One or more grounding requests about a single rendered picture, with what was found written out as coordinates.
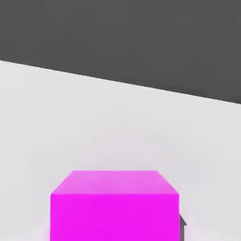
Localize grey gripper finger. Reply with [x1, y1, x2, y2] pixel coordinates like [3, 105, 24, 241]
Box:
[178, 214, 201, 241]

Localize small magenta cube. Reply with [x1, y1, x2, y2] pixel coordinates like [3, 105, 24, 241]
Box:
[50, 169, 180, 241]

